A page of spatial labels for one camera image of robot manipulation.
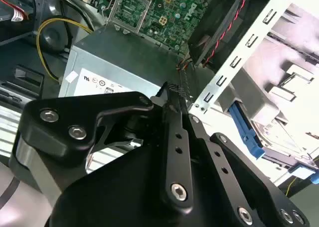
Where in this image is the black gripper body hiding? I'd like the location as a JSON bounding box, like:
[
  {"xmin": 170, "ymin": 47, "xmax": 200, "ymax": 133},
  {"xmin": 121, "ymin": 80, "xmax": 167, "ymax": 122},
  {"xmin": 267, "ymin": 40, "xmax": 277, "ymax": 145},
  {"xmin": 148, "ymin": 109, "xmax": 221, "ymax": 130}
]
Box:
[{"xmin": 47, "ymin": 138, "xmax": 239, "ymax": 227}]

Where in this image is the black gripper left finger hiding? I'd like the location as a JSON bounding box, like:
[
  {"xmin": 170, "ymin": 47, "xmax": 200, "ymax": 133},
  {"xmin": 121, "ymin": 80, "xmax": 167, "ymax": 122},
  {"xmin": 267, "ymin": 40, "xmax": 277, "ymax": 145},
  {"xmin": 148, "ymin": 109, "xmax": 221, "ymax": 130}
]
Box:
[{"xmin": 9, "ymin": 81, "xmax": 196, "ymax": 211}]

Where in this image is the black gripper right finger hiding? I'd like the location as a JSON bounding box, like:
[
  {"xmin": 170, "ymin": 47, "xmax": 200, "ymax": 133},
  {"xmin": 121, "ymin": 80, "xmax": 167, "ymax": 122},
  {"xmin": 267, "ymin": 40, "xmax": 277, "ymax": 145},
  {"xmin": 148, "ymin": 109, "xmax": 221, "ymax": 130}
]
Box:
[{"xmin": 184, "ymin": 99, "xmax": 310, "ymax": 227}]

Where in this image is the hard disk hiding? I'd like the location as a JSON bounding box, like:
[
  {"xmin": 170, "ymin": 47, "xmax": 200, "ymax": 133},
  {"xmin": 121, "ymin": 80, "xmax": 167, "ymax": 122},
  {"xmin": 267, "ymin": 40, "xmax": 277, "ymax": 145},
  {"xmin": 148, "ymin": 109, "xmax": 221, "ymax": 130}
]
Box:
[{"xmin": 228, "ymin": 104, "xmax": 319, "ymax": 187}]

